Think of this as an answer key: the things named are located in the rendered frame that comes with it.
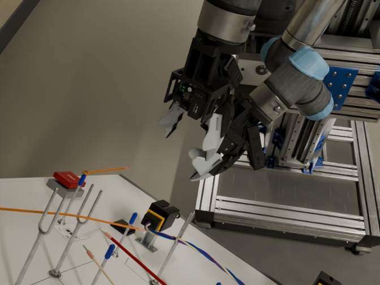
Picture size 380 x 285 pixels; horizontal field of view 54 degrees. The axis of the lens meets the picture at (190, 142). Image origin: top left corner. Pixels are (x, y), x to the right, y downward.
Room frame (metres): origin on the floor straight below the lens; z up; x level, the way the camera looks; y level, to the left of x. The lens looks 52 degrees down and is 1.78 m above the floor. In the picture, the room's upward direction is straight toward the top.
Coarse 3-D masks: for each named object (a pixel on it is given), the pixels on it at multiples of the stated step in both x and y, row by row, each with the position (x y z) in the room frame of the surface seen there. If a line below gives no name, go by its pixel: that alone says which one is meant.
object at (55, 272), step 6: (90, 186) 0.27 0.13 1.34; (90, 192) 0.26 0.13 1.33; (96, 198) 0.25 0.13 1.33; (84, 204) 0.25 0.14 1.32; (96, 204) 0.24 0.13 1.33; (90, 210) 0.24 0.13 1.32; (78, 222) 0.23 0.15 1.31; (84, 222) 0.23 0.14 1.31; (78, 228) 0.22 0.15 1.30; (72, 234) 0.22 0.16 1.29; (72, 240) 0.21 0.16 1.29; (66, 246) 0.20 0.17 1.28; (66, 252) 0.20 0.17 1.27; (60, 258) 0.19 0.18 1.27; (60, 264) 0.19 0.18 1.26; (54, 270) 0.18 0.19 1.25; (54, 276) 0.17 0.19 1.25; (60, 276) 0.17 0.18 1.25
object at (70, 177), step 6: (54, 174) 0.42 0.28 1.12; (60, 174) 0.42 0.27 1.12; (66, 174) 0.43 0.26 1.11; (72, 174) 0.44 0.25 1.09; (60, 180) 0.41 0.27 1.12; (66, 180) 0.41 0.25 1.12; (72, 180) 0.41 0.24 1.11; (78, 180) 0.42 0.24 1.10; (66, 186) 0.40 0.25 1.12; (72, 186) 0.40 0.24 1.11; (84, 186) 0.42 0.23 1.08
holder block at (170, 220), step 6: (156, 204) 0.35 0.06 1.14; (162, 204) 0.35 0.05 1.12; (168, 204) 0.36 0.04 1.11; (156, 210) 0.33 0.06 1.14; (162, 210) 0.33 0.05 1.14; (168, 210) 0.34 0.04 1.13; (174, 210) 0.34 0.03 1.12; (168, 216) 0.32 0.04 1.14; (168, 222) 0.32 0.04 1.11; (162, 228) 0.31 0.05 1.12
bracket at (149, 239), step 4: (148, 232) 0.32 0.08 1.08; (144, 236) 0.31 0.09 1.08; (148, 236) 0.31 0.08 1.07; (152, 236) 0.31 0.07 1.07; (156, 236) 0.31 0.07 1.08; (136, 240) 0.30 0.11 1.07; (140, 240) 0.30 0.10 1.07; (144, 240) 0.30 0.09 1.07; (148, 240) 0.31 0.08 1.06; (152, 240) 0.30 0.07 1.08; (140, 244) 0.29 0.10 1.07; (144, 244) 0.29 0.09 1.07; (148, 244) 0.30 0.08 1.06; (152, 244) 0.30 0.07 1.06; (148, 248) 0.29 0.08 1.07; (152, 248) 0.29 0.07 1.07; (156, 248) 0.29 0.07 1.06; (152, 252) 0.28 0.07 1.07
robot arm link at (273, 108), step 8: (256, 88) 0.55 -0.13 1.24; (264, 88) 0.54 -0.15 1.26; (256, 96) 0.53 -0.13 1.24; (264, 96) 0.52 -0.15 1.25; (272, 96) 0.52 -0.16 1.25; (256, 104) 0.51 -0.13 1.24; (264, 104) 0.51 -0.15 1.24; (272, 104) 0.51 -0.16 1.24; (280, 104) 0.51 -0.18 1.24; (264, 112) 0.50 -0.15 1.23; (272, 112) 0.50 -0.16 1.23; (280, 112) 0.51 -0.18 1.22; (272, 120) 0.50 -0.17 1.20
